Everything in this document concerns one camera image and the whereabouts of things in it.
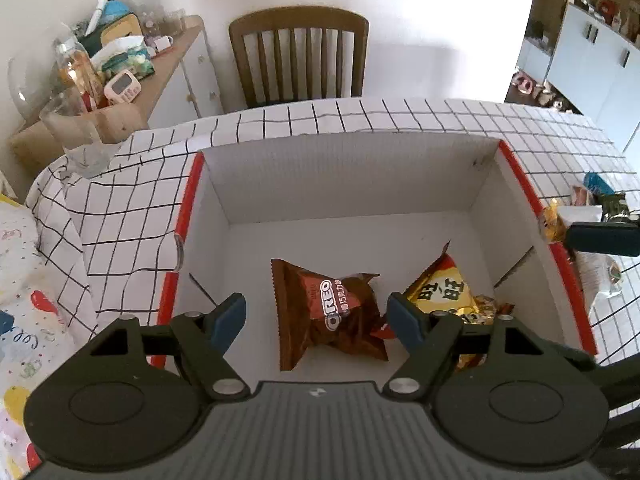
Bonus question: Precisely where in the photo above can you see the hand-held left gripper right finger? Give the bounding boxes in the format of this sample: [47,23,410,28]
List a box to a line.
[382,291,591,401]

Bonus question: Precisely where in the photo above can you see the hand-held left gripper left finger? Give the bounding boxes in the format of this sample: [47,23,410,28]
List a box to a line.
[87,292,251,401]

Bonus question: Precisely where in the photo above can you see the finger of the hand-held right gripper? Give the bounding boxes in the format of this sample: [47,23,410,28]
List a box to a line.
[566,222,640,257]

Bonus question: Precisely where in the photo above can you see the black snack packet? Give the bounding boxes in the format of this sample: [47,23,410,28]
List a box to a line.
[597,194,640,225]

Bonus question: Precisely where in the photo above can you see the golden yellow snack packet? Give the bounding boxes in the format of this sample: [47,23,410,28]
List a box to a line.
[385,240,516,368]

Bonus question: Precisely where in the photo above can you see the blue snack packet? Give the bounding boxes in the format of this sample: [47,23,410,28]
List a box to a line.
[582,172,616,197]

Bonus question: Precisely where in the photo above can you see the brown snack packet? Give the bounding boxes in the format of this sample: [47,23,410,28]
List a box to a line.
[270,258,390,372]

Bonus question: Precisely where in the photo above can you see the white cardboard box red edges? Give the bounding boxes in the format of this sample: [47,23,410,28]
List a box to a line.
[150,132,598,386]

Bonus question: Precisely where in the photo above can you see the small yellow snack packet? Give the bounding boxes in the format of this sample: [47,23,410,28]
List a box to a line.
[537,199,571,245]

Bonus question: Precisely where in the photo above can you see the white cupboard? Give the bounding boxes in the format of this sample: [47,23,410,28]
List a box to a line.
[505,0,640,151]

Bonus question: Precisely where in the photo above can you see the printed blanket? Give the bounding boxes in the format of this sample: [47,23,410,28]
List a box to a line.
[0,170,98,471]

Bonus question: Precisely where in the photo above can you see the clear drinking glass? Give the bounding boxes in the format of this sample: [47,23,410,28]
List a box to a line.
[39,95,118,179]

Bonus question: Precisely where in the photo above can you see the white sideboard wooden top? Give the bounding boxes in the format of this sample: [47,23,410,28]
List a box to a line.
[10,15,224,171]

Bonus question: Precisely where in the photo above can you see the pink white kitchen timer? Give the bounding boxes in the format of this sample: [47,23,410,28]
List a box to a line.
[103,70,141,106]

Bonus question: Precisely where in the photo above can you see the green white tissue pack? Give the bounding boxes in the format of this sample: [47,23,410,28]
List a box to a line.
[92,35,156,78]

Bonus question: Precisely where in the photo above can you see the clear jar orange contents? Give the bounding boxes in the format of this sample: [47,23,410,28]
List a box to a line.
[55,42,103,106]

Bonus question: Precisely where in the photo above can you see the brown wooden chair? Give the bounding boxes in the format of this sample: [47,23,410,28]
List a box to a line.
[229,6,370,110]

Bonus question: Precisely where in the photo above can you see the yellow box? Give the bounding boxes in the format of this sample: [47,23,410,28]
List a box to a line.
[102,14,142,46]

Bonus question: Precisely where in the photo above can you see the large clear glass vase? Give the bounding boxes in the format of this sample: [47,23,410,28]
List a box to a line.
[7,22,101,121]

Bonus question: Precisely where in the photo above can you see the teal packet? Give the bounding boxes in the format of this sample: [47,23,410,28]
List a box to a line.
[97,0,131,23]

